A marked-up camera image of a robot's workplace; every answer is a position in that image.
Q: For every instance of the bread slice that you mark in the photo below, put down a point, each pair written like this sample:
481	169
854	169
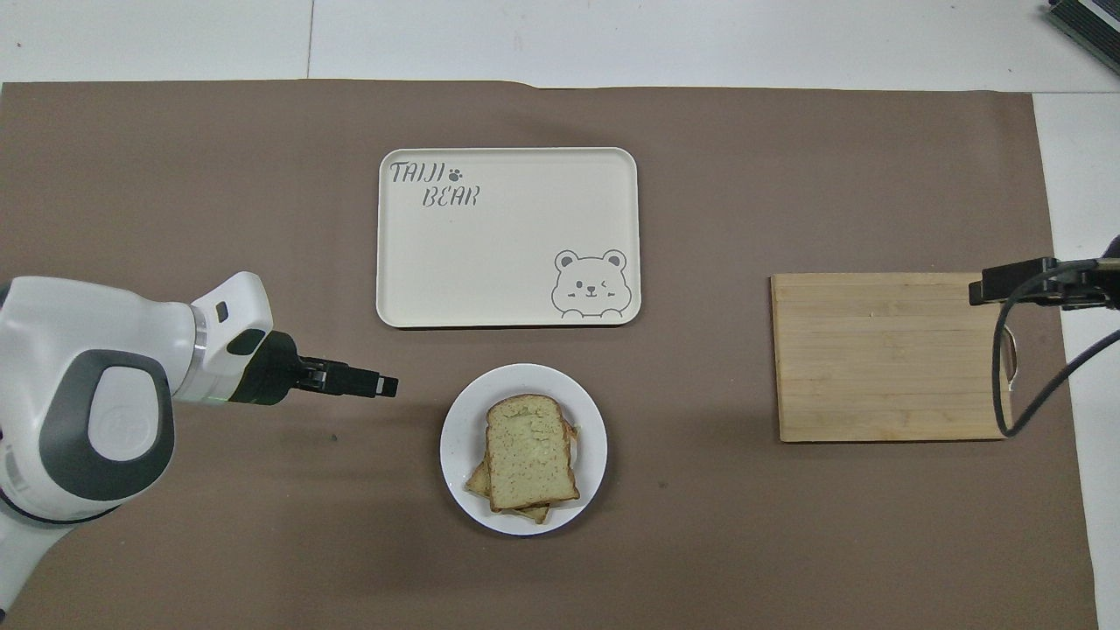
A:
529	455
478	483

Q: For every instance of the cream tray with bear print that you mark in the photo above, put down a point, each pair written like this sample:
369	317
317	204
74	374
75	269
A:
507	254

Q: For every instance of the wooden cutting board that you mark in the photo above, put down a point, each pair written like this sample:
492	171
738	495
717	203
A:
884	359

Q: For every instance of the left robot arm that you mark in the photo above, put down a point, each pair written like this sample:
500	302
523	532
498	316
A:
79	341

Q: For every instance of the black stand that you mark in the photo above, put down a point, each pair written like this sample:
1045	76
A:
1089	19

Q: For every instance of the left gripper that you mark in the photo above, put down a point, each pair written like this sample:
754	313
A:
273	372

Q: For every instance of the white round plate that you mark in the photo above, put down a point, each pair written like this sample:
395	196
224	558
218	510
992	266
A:
459	437

